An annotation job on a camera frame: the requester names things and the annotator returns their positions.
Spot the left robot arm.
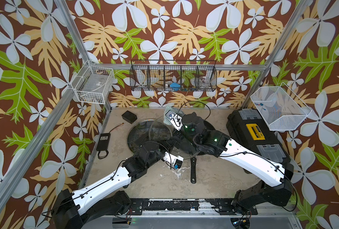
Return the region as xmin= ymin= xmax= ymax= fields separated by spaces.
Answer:
xmin=51 ymin=137 xmax=182 ymax=229

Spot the black power adapter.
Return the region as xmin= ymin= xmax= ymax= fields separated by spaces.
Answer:
xmin=96 ymin=133 xmax=111 ymax=159

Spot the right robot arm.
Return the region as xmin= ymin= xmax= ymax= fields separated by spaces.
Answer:
xmin=164 ymin=109 xmax=294 ymax=211

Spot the green microfibre cloth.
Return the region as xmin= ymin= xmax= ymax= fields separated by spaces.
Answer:
xmin=163 ymin=106 xmax=176 ymax=126

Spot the black tool case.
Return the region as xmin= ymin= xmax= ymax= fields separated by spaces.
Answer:
xmin=226 ymin=109 xmax=290 ymax=165

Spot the black wire basket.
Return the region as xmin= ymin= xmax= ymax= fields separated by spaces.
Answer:
xmin=128 ymin=60 xmax=217 ymax=92

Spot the glass pot lid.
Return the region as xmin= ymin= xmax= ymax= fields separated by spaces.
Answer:
xmin=148 ymin=116 xmax=203 ymax=160
xmin=127 ymin=119 xmax=154 ymax=154

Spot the small black box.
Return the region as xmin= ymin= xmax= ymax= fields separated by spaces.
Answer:
xmin=121 ymin=111 xmax=138 ymax=124

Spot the white wire basket left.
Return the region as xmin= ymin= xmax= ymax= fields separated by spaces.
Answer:
xmin=72 ymin=61 xmax=115 ymax=105

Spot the blue object in basket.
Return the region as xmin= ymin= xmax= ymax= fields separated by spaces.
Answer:
xmin=169 ymin=83 xmax=181 ymax=91

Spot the right black frying pan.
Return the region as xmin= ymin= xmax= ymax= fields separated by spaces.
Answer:
xmin=175 ymin=120 xmax=219 ymax=184

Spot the white mesh basket right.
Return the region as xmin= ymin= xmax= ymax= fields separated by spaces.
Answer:
xmin=251 ymin=83 xmax=312 ymax=131

